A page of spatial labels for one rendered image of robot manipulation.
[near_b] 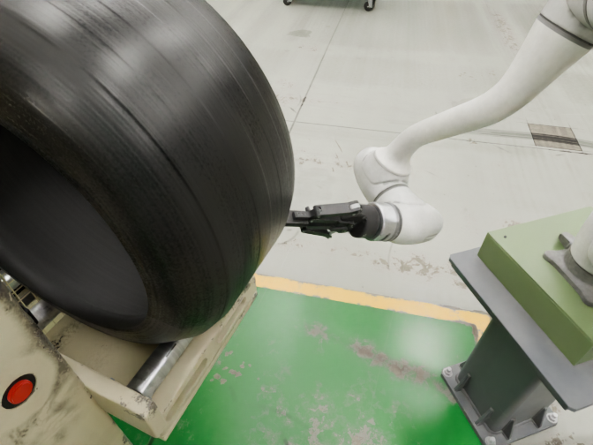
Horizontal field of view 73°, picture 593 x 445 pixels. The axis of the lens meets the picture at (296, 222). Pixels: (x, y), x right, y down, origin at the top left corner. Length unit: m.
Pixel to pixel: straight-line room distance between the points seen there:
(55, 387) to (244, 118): 0.47
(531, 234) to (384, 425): 0.87
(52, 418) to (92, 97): 0.49
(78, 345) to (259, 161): 0.63
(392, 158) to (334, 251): 1.22
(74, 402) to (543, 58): 0.92
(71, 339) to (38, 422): 0.32
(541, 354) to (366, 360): 0.79
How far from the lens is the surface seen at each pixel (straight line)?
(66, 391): 0.74
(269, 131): 0.55
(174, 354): 0.79
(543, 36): 0.80
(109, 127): 0.43
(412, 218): 0.93
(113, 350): 0.96
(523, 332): 1.24
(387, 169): 0.99
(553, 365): 1.22
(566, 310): 1.19
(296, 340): 1.83
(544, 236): 1.37
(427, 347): 1.90
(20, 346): 0.63
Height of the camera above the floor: 1.58
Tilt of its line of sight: 43 degrees down
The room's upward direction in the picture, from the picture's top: straight up
